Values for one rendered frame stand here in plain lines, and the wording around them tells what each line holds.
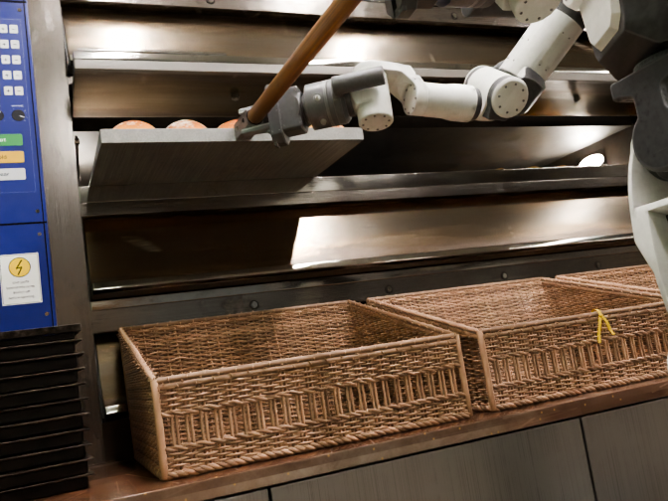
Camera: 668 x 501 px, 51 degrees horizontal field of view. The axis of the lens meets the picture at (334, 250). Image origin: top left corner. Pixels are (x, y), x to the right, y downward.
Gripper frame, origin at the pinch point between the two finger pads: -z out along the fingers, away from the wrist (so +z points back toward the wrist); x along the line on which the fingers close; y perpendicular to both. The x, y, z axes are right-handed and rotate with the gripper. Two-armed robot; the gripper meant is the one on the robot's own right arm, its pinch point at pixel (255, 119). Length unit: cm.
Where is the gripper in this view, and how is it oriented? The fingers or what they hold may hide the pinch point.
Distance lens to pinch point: 138.6
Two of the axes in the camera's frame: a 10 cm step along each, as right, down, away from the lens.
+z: 9.7, -1.8, -1.8
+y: -2.0, -1.1, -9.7
